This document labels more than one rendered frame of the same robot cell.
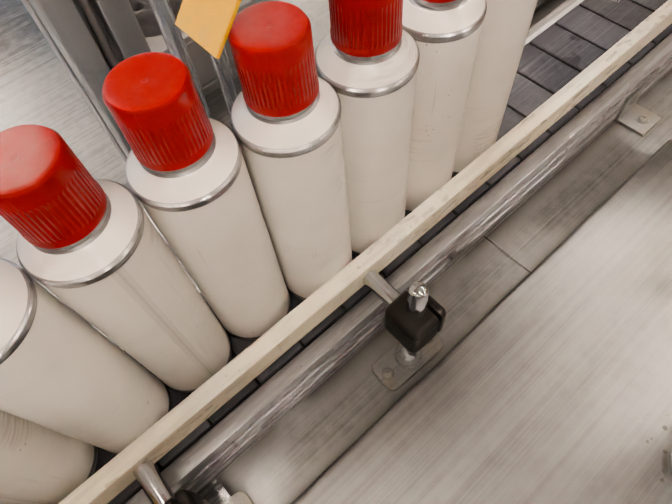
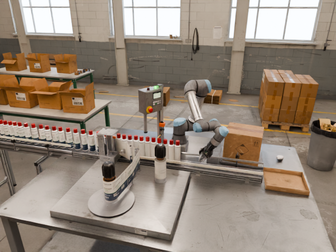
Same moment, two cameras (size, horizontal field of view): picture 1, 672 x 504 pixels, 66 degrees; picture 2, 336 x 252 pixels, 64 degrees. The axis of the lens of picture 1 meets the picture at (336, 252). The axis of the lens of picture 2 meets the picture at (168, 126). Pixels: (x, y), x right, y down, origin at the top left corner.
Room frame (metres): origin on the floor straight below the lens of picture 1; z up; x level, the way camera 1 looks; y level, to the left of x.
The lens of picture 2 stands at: (-1.06, -1.55, 2.07)
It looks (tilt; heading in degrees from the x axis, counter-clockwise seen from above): 23 degrees down; 50
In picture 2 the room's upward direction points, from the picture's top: straight up
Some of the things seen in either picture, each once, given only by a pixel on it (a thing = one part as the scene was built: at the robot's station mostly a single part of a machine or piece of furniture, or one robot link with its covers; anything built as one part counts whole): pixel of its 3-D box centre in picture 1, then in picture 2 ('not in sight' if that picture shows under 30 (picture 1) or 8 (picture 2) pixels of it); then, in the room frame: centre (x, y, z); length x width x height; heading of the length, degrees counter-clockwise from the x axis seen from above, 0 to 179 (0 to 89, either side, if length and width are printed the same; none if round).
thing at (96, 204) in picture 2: not in sight; (111, 200); (-0.40, -0.20, 0.89); 0.31 x 0.31 x 0.01
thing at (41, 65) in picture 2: not in sight; (38, 63); (0.64, 4.84, 0.97); 0.42 x 0.39 x 0.37; 32
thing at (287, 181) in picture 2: not in sight; (284, 180); (0.77, -0.80, 0.85); 0.30 x 0.26 x 0.04; 125
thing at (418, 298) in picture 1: (414, 326); not in sight; (0.12, -0.04, 0.89); 0.03 x 0.03 x 0.12; 35
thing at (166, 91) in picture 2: not in sight; (155, 95); (2.72, 3.37, 0.16); 0.65 x 0.54 x 0.32; 129
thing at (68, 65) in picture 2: not in sight; (65, 63); (1.06, 4.38, 0.97); 0.43 x 0.42 x 0.37; 31
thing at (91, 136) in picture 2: not in sight; (91, 141); (-0.18, 0.53, 0.98); 0.05 x 0.05 x 0.20
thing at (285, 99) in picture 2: not in sight; (284, 98); (4.03, 0.87, 0.45); 1.20 x 0.84 x 0.89; 36
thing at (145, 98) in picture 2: not in sight; (150, 100); (0.20, 0.14, 1.38); 0.17 x 0.10 x 0.19; 0
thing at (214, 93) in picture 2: not in sight; (207, 95); (3.81, 2.68, 0.11); 0.65 x 0.54 x 0.22; 122
